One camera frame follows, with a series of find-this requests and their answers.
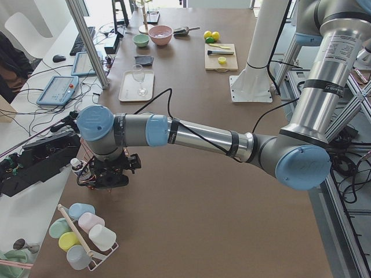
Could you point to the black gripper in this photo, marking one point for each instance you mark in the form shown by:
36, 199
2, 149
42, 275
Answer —
134, 161

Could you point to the copper wire bottle basket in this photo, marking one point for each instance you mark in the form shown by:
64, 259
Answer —
87, 162

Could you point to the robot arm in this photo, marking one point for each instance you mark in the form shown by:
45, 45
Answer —
296, 157

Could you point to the blue cup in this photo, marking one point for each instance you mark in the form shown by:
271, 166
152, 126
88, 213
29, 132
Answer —
77, 209

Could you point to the pink cup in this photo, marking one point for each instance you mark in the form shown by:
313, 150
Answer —
88, 220

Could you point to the white cup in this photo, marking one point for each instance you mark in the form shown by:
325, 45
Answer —
102, 237

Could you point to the green cup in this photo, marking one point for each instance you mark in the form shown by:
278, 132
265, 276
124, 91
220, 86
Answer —
58, 228

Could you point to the black equipment case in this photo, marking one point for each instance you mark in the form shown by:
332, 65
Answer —
39, 161

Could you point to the yellow cup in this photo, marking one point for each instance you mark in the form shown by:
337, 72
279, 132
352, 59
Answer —
67, 240

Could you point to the grey cup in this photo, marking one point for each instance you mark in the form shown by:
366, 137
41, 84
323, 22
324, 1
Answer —
78, 258

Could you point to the cream rabbit tray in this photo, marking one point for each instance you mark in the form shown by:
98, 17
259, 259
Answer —
130, 87

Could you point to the near teach pendant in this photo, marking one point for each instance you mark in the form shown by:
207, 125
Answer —
58, 91

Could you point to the teach pendant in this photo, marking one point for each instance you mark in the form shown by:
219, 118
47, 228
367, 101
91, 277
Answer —
82, 65
58, 91

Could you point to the clear wine glass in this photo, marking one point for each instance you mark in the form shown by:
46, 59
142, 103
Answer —
139, 76

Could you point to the far teach pendant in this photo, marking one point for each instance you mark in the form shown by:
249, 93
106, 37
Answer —
82, 65

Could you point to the grey folded cloth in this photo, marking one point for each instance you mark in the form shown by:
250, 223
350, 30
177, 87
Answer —
145, 61

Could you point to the black computer mouse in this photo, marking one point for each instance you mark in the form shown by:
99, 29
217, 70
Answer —
58, 58

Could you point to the black keyboard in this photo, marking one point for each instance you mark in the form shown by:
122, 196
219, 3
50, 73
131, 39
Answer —
79, 45

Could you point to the green empty bowl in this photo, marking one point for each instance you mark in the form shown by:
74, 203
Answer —
141, 40

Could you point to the pink bowl of ice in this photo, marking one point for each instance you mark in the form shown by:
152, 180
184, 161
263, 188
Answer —
161, 34

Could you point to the wooden mug tree stand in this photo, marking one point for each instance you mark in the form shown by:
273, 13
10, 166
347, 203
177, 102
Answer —
145, 27

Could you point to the bamboo cutting board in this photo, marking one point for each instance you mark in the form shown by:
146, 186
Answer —
211, 62

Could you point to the steel muddler black tip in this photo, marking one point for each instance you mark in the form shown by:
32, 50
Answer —
219, 53

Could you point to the half lemon slice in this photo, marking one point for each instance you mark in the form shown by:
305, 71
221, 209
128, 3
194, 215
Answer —
222, 60

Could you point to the steel ice scoop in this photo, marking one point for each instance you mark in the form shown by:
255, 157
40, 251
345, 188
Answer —
183, 31

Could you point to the yellow plastic knife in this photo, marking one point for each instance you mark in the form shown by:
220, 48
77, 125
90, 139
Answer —
219, 46

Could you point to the upper yellow lemon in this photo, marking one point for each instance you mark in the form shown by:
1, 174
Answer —
207, 34

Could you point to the white cup rack wooden handle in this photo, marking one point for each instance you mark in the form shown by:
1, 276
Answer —
98, 257

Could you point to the aluminium frame post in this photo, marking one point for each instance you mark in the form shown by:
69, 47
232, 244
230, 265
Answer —
78, 18

